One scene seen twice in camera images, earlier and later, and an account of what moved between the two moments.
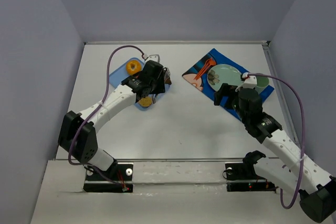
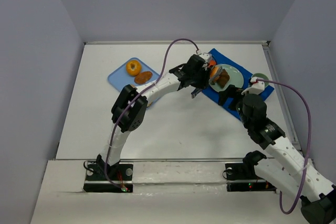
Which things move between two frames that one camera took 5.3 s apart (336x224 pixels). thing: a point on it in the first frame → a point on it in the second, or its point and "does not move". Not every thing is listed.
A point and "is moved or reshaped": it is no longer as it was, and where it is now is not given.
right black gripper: (228, 95) does not move
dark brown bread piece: (168, 81) is moved or reshaped
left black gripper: (159, 83) → (203, 76)
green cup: (262, 82) does not move
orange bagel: (137, 67) does not move
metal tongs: (167, 75) → (215, 73)
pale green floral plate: (224, 74) does not move
